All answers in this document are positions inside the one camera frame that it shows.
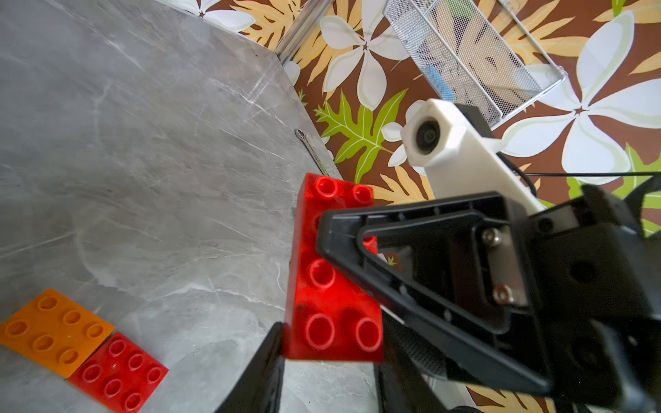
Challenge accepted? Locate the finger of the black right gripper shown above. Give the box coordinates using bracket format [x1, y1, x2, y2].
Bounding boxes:
[316, 192, 553, 395]

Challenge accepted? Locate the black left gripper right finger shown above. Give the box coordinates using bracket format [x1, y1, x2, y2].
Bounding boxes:
[374, 313, 448, 412]

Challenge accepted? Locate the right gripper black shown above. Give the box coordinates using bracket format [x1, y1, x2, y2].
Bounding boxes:
[525, 176, 660, 412]

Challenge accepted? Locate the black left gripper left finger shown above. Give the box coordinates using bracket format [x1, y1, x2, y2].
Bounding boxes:
[215, 322, 285, 413]

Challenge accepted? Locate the long red lego brick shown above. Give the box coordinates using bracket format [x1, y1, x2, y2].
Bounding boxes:
[283, 173, 383, 362]

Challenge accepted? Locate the small red lego brick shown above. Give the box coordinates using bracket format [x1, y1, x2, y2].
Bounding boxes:
[67, 332, 169, 413]

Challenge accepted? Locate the small orange upturned lego brick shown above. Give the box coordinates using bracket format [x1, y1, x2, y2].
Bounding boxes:
[1, 289, 115, 379]

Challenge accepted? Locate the blue sponge in basket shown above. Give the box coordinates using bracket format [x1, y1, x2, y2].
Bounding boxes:
[427, 65, 455, 101]

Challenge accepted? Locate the silver combination wrench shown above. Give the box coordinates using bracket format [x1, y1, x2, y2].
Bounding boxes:
[294, 128, 330, 177]

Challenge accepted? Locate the white wire basket right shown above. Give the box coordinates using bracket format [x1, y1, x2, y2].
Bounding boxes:
[384, 1, 566, 129]

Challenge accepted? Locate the aluminium frame post right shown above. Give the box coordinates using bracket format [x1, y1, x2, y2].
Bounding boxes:
[274, 0, 334, 65]

